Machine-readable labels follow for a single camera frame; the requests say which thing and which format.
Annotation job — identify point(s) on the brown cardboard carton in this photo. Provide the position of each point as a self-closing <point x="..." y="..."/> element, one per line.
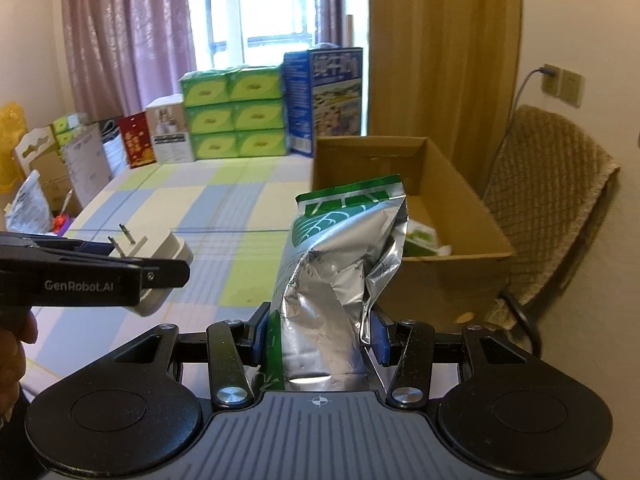
<point x="38" y="150"/>

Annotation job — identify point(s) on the blue milk carton box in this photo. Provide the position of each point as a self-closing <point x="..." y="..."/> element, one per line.
<point x="323" y="94"/>

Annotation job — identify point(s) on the green tissue pack stack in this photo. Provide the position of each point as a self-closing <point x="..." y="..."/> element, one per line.
<point x="237" y="112"/>

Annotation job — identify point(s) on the silver green tea bag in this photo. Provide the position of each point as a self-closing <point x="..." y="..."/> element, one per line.
<point x="344" y="247"/>

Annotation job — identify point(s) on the white power adapter plug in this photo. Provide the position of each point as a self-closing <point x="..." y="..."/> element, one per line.
<point x="165" y="258"/>

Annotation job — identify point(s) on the checkered tablecloth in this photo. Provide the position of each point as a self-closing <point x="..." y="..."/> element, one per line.
<point x="233" y="215"/>

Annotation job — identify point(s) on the green oral spray box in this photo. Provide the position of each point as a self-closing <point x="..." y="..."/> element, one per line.
<point x="421" y="240"/>

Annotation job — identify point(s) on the white product box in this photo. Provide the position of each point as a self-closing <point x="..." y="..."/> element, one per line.
<point x="168" y="130"/>

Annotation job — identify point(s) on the yellow plastic bag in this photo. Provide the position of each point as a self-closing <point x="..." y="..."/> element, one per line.
<point x="12" y="129"/>

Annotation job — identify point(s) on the wall power socket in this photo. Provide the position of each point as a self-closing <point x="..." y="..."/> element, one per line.
<point x="551" y="80"/>

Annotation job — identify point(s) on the red gift envelope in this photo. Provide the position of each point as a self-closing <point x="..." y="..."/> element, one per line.
<point x="136" y="139"/>

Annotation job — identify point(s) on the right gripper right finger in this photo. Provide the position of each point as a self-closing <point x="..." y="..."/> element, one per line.
<point x="403" y="352"/>

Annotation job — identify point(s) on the white paper shopping bag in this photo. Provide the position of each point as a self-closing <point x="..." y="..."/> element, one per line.
<point x="86" y="164"/>

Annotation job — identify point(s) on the brown cardboard box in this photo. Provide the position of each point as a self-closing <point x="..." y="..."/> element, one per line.
<point x="447" y="292"/>

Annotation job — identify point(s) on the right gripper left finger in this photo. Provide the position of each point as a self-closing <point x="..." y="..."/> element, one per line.
<point x="232" y="346"/>

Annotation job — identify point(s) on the left hand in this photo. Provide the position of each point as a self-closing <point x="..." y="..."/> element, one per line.
<point x="13" y="363"/>

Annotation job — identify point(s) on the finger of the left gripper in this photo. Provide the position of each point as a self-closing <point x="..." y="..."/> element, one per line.
<point x="13" y="258"/>
<point x="55" y="242"/>

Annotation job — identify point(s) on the wall switch plate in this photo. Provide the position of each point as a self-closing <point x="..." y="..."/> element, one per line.
<point x="571" y="88"/>

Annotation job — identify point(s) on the cardboard tubes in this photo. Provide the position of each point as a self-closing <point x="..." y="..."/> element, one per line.
<point x="349" y="35"/>

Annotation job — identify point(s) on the white plastic bag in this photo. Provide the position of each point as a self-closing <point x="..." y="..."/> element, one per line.
<point x="29" y="212"/>

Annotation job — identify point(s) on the purple curtain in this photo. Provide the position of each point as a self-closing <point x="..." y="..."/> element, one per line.
<point x="124" y="54"/>

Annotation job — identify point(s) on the brown curtain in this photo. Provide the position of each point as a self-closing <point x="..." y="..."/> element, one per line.
<point x="445" y="69"/>

